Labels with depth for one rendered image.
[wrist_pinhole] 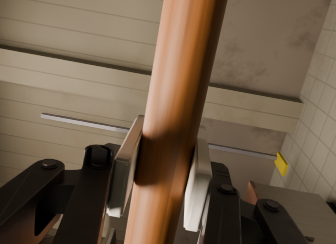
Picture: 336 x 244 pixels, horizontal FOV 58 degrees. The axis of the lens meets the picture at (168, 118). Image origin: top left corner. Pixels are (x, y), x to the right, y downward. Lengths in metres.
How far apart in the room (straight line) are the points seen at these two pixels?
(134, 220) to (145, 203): 0.02
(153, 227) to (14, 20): 3.15
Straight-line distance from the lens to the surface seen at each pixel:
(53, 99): 3.27
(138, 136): 0.16
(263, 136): 3.20
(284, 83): 3.07
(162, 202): 0.17
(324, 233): 1.90
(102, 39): 2.98
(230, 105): 2.85
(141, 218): 0.18
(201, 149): 0.16
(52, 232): 2.29
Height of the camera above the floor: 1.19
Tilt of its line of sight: level
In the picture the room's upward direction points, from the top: 80 degrees counter-clockwise
